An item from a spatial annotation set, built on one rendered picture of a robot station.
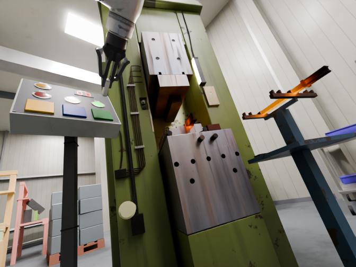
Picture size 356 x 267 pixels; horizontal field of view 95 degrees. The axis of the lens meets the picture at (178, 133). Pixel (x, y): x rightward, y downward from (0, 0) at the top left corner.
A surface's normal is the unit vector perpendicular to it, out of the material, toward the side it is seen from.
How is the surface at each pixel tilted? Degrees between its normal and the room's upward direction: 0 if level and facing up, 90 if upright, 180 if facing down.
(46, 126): 150
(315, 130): 90
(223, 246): 90
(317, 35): 90
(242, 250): 90
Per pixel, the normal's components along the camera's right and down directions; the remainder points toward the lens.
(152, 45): 0.22, -0.40
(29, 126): 0.49, 0.58
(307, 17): -0.75, -0.07
